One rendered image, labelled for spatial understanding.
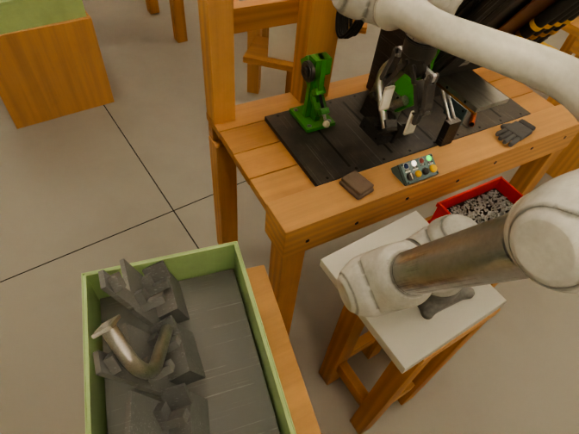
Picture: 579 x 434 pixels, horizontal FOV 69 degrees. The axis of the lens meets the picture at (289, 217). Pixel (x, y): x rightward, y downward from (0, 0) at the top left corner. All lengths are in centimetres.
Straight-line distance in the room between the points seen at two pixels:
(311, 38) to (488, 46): 104
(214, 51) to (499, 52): 102
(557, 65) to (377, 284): 53
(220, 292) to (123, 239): 133
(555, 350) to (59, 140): 316
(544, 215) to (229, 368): 86
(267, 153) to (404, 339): 82
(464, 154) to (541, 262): 127
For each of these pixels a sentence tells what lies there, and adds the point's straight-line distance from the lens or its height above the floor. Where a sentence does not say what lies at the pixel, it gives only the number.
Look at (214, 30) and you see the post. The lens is 153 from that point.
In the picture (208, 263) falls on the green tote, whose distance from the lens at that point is 126.
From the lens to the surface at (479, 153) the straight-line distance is 183.
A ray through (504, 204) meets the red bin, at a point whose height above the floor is 89.
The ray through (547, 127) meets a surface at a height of 90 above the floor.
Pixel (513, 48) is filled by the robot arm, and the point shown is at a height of 164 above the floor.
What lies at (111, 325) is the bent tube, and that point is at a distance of 86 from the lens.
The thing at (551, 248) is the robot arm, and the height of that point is 160.
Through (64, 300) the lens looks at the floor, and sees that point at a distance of 239.
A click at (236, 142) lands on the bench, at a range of 164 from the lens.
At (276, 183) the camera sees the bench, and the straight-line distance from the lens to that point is 149.
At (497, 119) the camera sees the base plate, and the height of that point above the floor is 90.
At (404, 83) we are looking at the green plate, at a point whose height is 112.
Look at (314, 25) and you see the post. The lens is 171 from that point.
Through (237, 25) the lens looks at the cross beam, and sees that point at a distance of 166.
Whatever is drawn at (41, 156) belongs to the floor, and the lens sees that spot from 315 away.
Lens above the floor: 194
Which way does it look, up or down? 50 degrees down
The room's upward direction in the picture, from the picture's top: 7 degrees clockwise
